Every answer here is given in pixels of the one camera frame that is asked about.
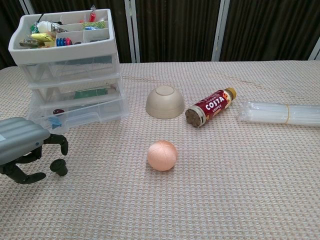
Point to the magenta round disc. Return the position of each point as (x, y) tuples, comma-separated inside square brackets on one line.
[(68, 41)]

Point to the green and blue snack packet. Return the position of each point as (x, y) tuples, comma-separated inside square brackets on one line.
[(93, 25)]

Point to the green flat card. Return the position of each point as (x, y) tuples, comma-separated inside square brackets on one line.
[(90, 93)]

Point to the Costa coffee bottle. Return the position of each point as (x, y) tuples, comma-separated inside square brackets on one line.
[(212, 107)]

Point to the beige woven tablecloth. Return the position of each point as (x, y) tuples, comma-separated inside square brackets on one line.
[(225, 187)]

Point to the tan rubber band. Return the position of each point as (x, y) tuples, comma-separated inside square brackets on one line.
[(287, 113)]

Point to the gold green wrapped candy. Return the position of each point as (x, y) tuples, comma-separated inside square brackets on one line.
[(28, 44)]

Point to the silver partition post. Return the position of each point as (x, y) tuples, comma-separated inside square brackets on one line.
[(315, 51), (26, 6), (220, 30), (132, 30)]

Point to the white drawer organizer with trinkets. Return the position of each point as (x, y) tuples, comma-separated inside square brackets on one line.
[(62, 51)]

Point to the yellow wrapped candy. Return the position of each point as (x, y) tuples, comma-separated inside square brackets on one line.
[(41, 37)]

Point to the white tape roll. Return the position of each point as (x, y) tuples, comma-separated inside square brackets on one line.
[(78, 43)]

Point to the red candy in clear wrapper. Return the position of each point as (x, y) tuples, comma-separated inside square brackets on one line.
[(93, 16)]

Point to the bundle of clear sticks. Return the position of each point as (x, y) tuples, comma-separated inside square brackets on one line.
[(265, 113)]

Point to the blue paper piece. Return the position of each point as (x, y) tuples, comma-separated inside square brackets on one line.
[(53, 121)]

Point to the beige bowl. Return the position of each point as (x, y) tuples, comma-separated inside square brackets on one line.
[(165, 102)]

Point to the blue round disc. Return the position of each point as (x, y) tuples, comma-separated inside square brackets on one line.
[(60, 42)]

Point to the small black cap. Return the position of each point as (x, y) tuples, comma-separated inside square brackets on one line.
[(59, 167)]

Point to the orange ball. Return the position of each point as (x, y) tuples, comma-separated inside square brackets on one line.
[(162, 155)]

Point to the clear plastic drawer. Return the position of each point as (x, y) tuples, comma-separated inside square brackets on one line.
[(75, 72), (62, 93), (107, 110)]

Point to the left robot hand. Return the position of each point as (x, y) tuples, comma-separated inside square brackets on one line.
[(17, 140)]

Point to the green candy wrapper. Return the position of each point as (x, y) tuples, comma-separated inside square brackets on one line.
[(33, 27)]

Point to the white plastic bottle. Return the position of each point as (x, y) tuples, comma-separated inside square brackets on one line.
[(46, 25)]

